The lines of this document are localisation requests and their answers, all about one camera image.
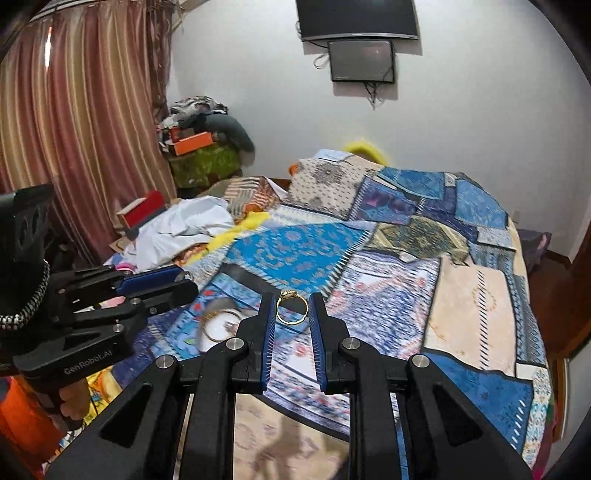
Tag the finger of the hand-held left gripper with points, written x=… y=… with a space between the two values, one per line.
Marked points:
x=152 y=278
x=161 y=295

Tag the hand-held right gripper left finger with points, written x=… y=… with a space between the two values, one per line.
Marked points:
x=268 y=341

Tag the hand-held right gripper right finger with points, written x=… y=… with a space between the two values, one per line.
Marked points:
x=317 y=341

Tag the gold bangle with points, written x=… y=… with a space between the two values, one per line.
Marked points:
x=221 y=339

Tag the person's left hand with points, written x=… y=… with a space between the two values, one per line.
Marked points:
x=74 y=398

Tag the white cloth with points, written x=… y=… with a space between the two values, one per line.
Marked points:
x=180 y=226

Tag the red box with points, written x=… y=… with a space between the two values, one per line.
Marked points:
x=142 y=210

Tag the orange sleeve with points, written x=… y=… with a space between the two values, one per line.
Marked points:
x=23 y=420

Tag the yellow cloth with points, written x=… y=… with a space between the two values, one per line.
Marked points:
x=233 y=230

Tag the patchwork bedspread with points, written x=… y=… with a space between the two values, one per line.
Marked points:
x=415 y=277

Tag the green printed cloth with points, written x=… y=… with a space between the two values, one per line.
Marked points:
x=205 y=164

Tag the orange box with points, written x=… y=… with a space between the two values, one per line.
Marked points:
x=191 y=143

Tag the striped pink curtain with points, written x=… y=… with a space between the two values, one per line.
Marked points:
x=78 y=129

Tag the pile of clothes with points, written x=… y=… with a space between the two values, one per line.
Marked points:
x=196 y=110

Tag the yellow pillow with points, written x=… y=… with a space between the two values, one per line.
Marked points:
x=365 y=150

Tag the purple cloth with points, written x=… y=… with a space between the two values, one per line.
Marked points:
x=535 y=247

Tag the small black monitor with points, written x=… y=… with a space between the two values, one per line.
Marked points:
x=362 y=60

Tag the black wall television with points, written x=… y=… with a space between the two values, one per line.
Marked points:
x=356 y=17

